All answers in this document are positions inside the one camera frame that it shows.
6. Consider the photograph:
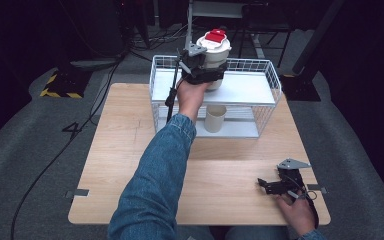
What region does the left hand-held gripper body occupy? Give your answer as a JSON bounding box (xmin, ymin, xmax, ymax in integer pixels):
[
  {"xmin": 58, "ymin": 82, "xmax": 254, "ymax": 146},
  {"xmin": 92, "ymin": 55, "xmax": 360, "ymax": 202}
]
[{"xmin": 178, "ymin": 43, "xmax": 212, "ymax": 85}]

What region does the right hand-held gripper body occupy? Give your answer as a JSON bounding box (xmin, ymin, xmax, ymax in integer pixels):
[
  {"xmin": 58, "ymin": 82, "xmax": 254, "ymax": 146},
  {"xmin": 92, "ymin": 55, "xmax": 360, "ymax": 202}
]
[{"xmin": 268, "ymin": 157, "xmax": 312, "ymax": 198}]

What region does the white cup with red lid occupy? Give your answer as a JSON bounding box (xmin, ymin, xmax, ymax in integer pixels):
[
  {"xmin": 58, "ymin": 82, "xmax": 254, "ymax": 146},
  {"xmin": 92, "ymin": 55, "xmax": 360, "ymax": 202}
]
[{"xmin": 195, "ymin": 28, "xmax": 233, "ymax": 92}]

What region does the white wire shelf rack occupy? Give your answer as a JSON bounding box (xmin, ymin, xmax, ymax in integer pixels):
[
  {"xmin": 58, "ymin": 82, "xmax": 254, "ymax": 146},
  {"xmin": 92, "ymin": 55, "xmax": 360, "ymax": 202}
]
[{"xmin": 149, "ymin": 54, "xmax": 283, "ymax": 140}]

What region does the person's right hand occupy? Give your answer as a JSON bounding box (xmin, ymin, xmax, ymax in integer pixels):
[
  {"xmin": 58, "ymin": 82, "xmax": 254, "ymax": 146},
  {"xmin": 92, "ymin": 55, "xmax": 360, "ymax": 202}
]
[{"xmin": 275, "ymin": 191, "xmax": 316, "ymax": 237}]

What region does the person's right leg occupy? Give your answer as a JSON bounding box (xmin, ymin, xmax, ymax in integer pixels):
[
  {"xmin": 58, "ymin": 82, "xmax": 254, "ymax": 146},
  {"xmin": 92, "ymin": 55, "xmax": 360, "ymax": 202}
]
[{"xmin": 224, "ymin": 225, "xmax": 291, "ymax": 240}]

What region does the person's leg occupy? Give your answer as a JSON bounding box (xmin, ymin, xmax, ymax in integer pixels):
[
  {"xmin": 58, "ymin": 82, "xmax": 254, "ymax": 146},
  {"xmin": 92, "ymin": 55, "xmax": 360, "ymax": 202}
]
[
  {"xmin": 224, "ymin": 225, "xmax": 291, "ymax": 240},
  {"xmin": 176, "ymin": 225, "xmax": 212, "ymax": 240}
]

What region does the black chair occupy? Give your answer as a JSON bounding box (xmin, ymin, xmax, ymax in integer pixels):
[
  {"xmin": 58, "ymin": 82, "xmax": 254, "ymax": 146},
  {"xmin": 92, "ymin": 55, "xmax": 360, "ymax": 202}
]
[{"xmin": 229, "ymin": 2, "xmax": 295, "ymax": 68}]

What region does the person's left leg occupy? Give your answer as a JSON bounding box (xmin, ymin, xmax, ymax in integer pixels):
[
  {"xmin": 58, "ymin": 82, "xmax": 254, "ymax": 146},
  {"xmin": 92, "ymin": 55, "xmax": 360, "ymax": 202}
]
[{"xmin": 176, "ymin": 225, "xmax": 212, "ymax": 240}]

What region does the black stand with slanted pole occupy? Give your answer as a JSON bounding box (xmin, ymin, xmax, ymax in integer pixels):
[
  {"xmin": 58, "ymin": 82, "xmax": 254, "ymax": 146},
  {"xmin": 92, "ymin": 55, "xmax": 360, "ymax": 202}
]
[{"xmin": 279, "ymin": 0, "xmax": 346, "ymax": 102}]

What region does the black yellow striped stand base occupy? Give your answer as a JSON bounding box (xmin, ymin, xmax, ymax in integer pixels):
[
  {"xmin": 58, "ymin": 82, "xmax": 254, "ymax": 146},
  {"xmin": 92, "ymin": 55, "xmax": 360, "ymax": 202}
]
[{"xmin": 39, "ymin": 68, "xmax": 93, "ymax": 100}]

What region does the grey metal table bracket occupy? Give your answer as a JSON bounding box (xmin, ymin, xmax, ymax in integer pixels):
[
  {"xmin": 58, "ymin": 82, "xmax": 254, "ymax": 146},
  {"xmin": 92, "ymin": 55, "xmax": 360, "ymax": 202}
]
[
  {"xmin": 65, "ymin": 188, "xmax": 90, "ymax": 199},
  {"xmin": 306, "ymin": 183, "xmax": 328, "ymax": 195}
]

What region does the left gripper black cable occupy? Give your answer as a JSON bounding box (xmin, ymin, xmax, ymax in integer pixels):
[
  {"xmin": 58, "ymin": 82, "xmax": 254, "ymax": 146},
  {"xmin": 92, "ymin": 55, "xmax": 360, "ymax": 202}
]
[{"xmin": 164, "ymin": 49, "xmax": 183, "ymax": 123}]

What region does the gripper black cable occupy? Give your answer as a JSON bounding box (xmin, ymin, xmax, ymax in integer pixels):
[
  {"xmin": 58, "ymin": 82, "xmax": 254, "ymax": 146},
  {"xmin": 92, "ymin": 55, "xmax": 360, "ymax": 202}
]
[
  {"xmin": 298, "ymin": 189, "xmax": 321, "ymax": 230},
  {"xmin": 164, "ymin": 49, "xmax": 183, "ymax": 123}
]

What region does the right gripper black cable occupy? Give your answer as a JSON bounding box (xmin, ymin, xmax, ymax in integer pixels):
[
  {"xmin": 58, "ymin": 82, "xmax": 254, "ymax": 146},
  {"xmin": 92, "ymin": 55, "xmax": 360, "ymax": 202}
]
[{"xmin": 298, "ymin": 189, "xmax": 321, "ymax": 230}]

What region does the bundle of floor cables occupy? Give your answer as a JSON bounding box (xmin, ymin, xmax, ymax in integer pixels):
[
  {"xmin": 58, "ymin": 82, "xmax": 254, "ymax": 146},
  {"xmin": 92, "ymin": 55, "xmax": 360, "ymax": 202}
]
[{"xmin": 129, "ymin": 22, "xmax": 189, "ymax": 53}]

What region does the white metal desk frame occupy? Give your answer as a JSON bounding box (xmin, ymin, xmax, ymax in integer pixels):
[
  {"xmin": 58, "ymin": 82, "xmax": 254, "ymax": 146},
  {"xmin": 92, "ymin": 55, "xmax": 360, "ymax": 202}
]
[{"xmin": 183, "ymin": 0, "xmax": 266, "ymax": 59}]

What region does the long black floor cable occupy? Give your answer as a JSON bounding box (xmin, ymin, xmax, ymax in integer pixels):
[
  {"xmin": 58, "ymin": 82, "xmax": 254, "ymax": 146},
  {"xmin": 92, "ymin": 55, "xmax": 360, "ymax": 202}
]
[{"xmin": 10, "ymin": 58, "xmax": 123, "ymax": 240}]

